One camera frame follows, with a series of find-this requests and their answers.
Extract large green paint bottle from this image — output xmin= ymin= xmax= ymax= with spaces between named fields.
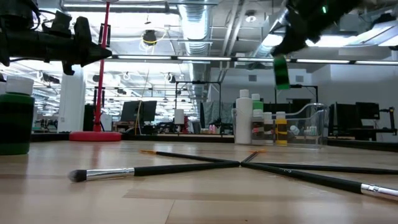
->
xmin=251 ymin=93 xmax=264 ymax=111

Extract grey brown paint bottle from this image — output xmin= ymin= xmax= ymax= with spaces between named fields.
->
xmin=251 ymin=108 xmax=265 ymax=146

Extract thin orange tip paintbrush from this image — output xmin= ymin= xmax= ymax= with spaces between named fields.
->
xmin=245 ymin=161 xmax=398 ymax=175
xmin=139 ymin=149 xmax=239 ymax=164

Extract yellow paint bottle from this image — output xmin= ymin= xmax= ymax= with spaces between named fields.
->
xmin=275 ymin=111 xmax=289 ymax=146

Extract large white paint bottle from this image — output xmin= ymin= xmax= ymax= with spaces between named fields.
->
xmin=234 ymin=89 xmax=253 ymax=146

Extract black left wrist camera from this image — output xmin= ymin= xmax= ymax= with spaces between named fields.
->
xmin=42 ymin=11 xmax=73 ymax=32

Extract black background monitor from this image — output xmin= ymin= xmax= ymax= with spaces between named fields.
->
xmin=120 ymin=100 xmax=158 ymax=123
xmin=328 ymin=101 xmax=381 ymax=128

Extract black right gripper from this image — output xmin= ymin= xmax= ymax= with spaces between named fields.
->
xmin=273 ymin=0 xmax=363 ymax=57

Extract silver ventilation duct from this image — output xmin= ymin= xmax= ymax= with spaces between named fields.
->
xmin=177 ymin=0 xmax=214 ymax=103

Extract red desk lamp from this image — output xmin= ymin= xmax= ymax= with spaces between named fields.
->
xmin=68 ymin=0 xmax=123 ymax=142

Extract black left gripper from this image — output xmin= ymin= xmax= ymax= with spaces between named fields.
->
xmin=30 ymin=17 xmax=113 ymax=75

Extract long light bar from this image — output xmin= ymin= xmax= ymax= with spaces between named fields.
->
xmin=110 ymin=54 xmax=398 ymax=65

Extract white background box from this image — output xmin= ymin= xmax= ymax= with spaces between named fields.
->
xmin=174 ymin=108 xmax=185 ymax=126

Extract round ceiling fixture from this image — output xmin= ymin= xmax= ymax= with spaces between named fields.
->
xmin=142 ymin=29 xmax=158 ymax=47

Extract wide orange bristle paintbrush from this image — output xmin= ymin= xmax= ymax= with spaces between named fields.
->
xmin=241 ymin=149 xmax=267 ymax=164

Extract clear plastic bin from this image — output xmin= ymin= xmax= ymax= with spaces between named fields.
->
xmin=231 ymin=102 xmax=330 ymax=149

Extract light green paint bottle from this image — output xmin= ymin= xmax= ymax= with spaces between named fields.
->
xmin=272 ymin=54 xmax=290 ymax=91

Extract grey cloth cover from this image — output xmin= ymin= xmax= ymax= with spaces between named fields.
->
xmin=200 ymin=101 xmax=234 ymax=128

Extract dark bristle silver ferrule paintbrush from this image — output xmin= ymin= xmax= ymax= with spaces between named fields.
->
xmin=67 ymin=161 xmax=241 ymax=184

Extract crossed paint brushes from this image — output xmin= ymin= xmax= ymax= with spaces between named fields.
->
xmin=241 ymin=161 xmax=398 ymax=202

